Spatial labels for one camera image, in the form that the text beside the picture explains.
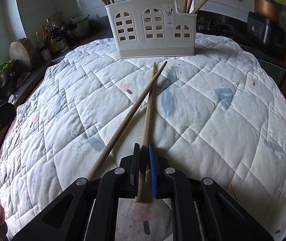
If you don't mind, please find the white quilted cloth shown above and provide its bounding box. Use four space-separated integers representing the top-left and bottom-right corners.
0 34 286 240

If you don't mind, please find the black rice cooker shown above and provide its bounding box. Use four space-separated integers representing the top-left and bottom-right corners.
247 11 286 49

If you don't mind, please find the oil bottle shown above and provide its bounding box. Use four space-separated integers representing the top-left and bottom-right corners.
42 18 68 54

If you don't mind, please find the copper pot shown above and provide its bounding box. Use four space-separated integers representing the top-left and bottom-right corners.
254 0 282 21

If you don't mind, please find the cream plastic utensil holder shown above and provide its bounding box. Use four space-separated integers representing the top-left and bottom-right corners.
105 0 197 59

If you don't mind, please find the round wooden cutting board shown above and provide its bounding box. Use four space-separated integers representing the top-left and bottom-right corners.
9 38 38 71

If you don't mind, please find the bowl of green vegetables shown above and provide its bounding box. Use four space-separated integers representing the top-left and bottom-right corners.
0 59 18 89

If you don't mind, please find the small white jar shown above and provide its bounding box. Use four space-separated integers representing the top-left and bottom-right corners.
40 46 52 61

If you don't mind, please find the steel pot with lid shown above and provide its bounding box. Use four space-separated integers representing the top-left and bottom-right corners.
66 15 89 37

